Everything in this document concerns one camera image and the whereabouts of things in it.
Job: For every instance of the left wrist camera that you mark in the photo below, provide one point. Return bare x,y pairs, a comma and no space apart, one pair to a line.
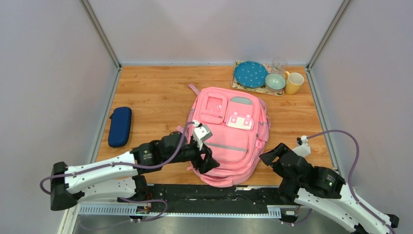
201,133

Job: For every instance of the blue polka dot plate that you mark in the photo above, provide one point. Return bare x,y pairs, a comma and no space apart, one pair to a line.
250,74

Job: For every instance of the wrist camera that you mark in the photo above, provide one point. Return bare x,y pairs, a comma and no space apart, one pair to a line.
201,133
302,147

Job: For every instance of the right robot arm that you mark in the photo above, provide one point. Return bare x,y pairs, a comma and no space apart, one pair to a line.
324,191

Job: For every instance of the yellow mug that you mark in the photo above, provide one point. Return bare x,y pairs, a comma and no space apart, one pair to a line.
294,81

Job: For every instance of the clear drinking glass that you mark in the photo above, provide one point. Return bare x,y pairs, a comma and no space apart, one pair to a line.
278,66

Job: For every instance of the patterned serving tray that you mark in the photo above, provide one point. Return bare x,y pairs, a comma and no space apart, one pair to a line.
263,89

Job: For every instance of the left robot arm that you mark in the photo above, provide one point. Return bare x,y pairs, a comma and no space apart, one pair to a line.
122,176

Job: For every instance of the light green bowl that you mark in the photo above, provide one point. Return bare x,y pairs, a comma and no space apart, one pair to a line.
275,81

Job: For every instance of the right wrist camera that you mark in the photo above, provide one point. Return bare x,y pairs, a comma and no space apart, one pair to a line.
302,147

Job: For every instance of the pink student backpack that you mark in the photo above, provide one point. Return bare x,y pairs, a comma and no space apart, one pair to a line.
240,129

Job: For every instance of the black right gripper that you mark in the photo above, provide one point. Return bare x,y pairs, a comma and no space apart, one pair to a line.
268,157

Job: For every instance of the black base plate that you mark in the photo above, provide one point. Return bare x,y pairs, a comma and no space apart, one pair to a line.
204,199

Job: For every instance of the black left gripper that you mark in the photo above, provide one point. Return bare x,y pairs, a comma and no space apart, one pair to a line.
207,164

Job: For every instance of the blue zippered pencil case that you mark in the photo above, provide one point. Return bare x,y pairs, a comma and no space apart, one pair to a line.
120,127

